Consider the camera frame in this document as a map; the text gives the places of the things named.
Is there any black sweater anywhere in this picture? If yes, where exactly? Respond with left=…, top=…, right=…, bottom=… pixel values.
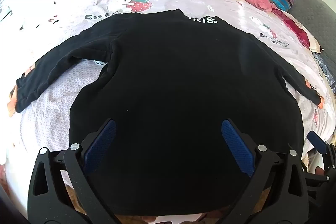
left=15, top=9, right=322, bottom=217

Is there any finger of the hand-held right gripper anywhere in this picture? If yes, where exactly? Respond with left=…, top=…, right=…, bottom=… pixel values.
left=307, top=131, right=332, bottom=159

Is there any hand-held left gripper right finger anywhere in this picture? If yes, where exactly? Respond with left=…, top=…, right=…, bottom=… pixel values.
left=220, top=118, right=309, bottom=224

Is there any red floral pillow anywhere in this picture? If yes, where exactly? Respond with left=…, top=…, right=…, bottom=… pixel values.
left=271, top=7, right=323, bottom=53

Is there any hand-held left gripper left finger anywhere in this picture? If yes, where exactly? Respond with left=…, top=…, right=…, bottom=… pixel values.
left=28, top=118, right=117, bottom=224

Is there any blue patterned cloth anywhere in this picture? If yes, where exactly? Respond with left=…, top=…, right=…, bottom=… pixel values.
left=312, top=51, right=336, bottom=95

